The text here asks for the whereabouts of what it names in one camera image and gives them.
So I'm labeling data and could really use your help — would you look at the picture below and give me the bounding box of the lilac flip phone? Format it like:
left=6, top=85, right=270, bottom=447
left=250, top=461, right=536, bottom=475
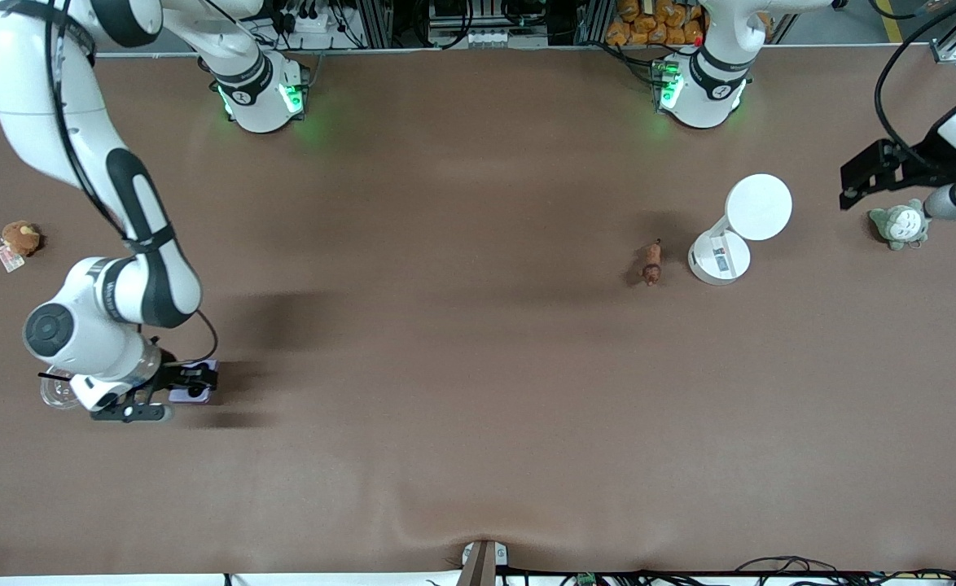
left=169, top=359, right=221, bottom=406

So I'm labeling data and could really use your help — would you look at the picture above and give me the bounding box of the brown lion statue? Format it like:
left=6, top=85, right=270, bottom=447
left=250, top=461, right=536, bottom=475
left=639, top=238, right=664, bottom=287

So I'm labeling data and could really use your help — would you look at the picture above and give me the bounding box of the grey Totoro plush toy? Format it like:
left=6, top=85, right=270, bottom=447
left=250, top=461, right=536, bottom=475
left=868, top=199, right=933, bottom=251

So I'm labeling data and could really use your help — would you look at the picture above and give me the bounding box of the clear plastic cup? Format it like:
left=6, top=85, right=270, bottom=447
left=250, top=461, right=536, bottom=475
left=38, top=366, right=81, bottom=411

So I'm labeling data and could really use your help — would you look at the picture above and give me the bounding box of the white desk lamp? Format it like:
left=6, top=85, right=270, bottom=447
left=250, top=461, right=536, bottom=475
left=687, top=173, right=794, bottom=286

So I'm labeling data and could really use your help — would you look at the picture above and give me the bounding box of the brown plush toy with tag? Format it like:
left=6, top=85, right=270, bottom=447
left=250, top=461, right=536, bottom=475
left=0, top=221, right=42, bottom=273

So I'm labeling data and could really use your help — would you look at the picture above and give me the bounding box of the orange stuffed items pile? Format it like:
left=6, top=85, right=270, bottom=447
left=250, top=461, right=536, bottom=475
left=605, top=0, right=707, bottom=47

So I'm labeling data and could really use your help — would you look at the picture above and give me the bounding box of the white power strip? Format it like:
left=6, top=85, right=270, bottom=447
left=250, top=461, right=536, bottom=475
left=281, top=7, right=334, bottom=35

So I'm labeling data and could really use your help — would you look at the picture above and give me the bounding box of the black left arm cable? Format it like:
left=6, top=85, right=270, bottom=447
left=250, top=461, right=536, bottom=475
left=874, top=0, right=956, bottom=170

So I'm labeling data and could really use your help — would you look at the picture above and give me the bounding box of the camera mount post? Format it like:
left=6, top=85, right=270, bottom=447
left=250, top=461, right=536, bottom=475
left=455, top=540, right=510, bottom=586

